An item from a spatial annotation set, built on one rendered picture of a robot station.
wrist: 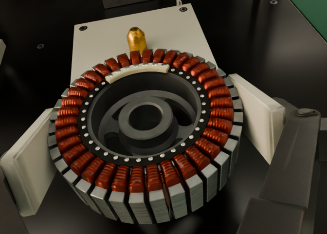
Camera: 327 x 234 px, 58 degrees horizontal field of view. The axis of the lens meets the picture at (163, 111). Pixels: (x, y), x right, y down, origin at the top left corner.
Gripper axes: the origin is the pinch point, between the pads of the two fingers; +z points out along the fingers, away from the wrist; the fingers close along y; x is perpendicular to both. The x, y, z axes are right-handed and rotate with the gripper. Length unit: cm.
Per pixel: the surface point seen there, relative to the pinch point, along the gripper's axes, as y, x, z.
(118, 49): -2.3, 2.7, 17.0
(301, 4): 22.6, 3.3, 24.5
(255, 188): 6.9, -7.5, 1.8
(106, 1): -3.3, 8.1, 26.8
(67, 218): -7.4, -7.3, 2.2
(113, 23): -2.6, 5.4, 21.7
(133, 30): -0.2, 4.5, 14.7
